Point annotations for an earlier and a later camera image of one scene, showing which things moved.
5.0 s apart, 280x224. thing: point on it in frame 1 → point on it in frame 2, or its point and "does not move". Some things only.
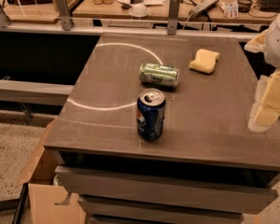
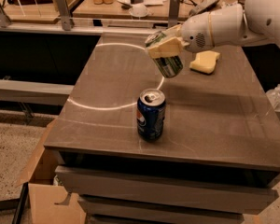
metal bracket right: (174, 15) does not move
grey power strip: (203, 6) does not move
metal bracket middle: (63, 9) does not move
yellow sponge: (204, 62) does not move
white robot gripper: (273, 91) → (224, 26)
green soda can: (161, 75) → (170, 66)
